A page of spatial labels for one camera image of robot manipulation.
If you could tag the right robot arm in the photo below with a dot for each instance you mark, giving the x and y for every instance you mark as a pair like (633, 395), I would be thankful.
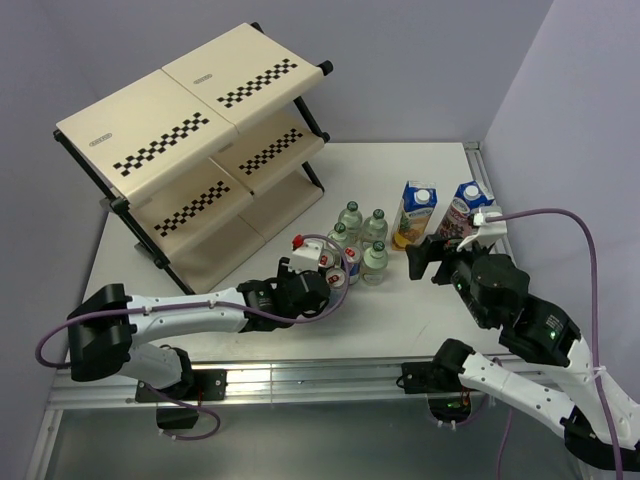
(597, 420)

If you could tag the red grape juice carton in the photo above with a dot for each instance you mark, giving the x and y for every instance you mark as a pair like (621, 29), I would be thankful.
(468, 198)

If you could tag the glass bottle front left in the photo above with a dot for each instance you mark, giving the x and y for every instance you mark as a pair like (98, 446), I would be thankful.
(339, 238)

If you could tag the glass bottle front right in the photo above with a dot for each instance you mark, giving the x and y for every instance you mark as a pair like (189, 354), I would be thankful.
(374, 263)

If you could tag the pineapple juice carton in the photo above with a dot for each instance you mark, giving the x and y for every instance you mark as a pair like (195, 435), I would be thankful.
(418, 202)

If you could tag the glass bottle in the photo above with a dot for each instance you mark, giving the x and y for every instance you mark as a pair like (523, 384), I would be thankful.
(351, 217)
(374, 263)
(339, 238)
(374, 228)

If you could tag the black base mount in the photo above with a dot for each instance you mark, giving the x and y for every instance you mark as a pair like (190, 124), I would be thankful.
(181, 406)
(450, 404)

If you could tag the beige three-tier shelf rack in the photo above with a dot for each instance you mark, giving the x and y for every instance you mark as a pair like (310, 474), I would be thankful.
(207, 158)

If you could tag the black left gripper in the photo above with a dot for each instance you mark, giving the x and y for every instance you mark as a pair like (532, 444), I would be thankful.
(283, 272)

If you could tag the glass bottle back right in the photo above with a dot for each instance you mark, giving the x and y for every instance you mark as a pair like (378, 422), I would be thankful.
(374, 228)

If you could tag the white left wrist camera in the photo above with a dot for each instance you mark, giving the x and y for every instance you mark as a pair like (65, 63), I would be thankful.
(306, 254)

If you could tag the glass bottle back left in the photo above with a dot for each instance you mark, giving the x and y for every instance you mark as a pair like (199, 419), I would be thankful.
(351, 217)

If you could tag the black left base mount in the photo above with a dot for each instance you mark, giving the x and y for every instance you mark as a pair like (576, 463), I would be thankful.
(181, 406)

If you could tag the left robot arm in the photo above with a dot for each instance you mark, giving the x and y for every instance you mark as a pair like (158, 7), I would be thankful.
(114, 333)

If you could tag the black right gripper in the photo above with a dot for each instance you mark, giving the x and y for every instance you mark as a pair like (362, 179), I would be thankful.
(433, 247)

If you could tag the aluminium rail frame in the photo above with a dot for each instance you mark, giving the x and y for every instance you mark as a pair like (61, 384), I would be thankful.
(288, 370)

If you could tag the energy drink can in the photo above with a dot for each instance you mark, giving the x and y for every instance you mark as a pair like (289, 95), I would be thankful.
(336, 279)
(354, 256)
(330, 258)

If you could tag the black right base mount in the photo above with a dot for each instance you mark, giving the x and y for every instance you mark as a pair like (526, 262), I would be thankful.
(450, 404)

